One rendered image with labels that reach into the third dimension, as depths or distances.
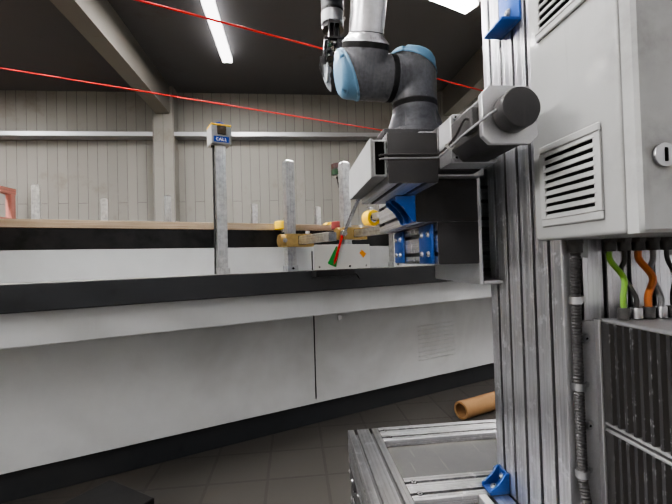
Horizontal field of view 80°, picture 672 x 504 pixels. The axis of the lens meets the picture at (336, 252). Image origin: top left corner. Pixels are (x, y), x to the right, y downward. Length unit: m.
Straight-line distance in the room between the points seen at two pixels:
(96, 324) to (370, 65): 1.08
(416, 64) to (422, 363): 1.55
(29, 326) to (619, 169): 1.41
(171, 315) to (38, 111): 6.41
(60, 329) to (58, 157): 6.02
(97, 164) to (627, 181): 6.87
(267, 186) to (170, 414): 5.05
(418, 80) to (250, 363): 1.23
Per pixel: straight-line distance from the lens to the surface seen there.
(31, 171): 7.49
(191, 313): 1.45
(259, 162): 6.51
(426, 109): 1.07
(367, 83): 1.05
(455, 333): 2.37
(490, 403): 2.12
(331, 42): 1.47
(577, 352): 0.78
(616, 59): 0.65
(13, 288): 1.40
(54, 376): 1.67
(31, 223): 1.63
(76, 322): 1.43
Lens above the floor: 0.74
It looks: 1 degrees up
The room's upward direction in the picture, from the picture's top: 2 degrees counter-clockwise
